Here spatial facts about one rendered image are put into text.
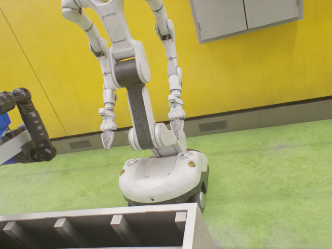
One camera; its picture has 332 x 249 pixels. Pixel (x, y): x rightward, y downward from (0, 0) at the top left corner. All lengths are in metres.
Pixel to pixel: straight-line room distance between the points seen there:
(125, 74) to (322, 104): 1.70
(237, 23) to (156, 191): 1.28
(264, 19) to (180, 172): 1.19
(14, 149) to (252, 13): 1.82
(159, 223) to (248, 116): 2.17
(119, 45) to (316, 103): 1.71
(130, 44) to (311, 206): 1.42
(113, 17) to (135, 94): 0.44
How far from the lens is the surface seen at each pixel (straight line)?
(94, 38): 1.95
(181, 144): 2.11
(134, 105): 1.77
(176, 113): 1.67
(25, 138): 0.71
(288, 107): 2.68
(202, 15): 2.21
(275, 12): 2.20
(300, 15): 2.25
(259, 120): 2.71
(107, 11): 1.70
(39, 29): 3.01
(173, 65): 1.81
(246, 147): 2.51
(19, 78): 3.34
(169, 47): 1.82
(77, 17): 1.83
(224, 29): 2.21
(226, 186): 2.14
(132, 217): 0.60
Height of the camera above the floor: 1.37
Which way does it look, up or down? 26 degrees down
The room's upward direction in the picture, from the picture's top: 17 degrees counter-clockwise
